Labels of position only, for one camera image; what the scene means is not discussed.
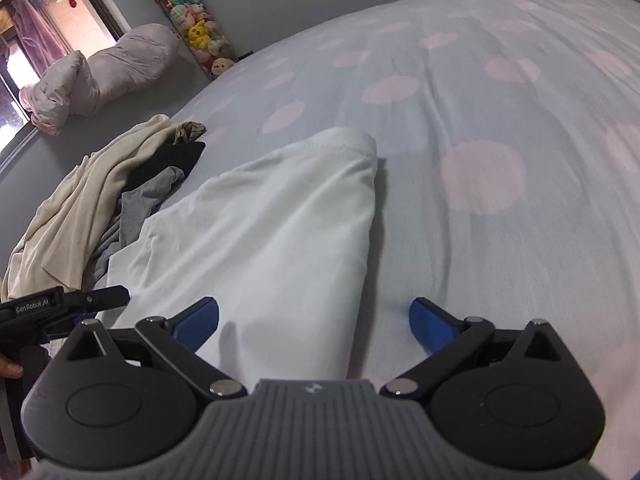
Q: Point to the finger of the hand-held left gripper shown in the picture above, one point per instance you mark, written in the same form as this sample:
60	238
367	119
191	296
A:
100	297

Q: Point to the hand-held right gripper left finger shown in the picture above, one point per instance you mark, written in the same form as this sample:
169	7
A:
197	325

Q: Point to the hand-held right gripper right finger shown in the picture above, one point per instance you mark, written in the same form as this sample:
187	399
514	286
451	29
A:
427	325

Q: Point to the white T-shirt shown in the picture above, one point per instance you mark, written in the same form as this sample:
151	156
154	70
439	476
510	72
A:
260	240

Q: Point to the person's left hand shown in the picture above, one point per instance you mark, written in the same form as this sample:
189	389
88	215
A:
9	367

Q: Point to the cream garment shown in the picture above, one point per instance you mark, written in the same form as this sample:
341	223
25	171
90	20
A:
75	210

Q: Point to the grey garment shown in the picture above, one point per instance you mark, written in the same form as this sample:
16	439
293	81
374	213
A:
142	205

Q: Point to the black garment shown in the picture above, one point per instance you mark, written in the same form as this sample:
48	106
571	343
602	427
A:
170	160

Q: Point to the leopard print cloth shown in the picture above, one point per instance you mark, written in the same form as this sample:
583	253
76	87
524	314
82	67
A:
189	131

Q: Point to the pale pink bedding bundle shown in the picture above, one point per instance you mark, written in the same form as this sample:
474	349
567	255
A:
120	65

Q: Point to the purple curtain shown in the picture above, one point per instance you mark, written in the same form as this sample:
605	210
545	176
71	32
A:
35	30

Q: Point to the clear tube of plush toys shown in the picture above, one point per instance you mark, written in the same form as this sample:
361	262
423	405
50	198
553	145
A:
200	35

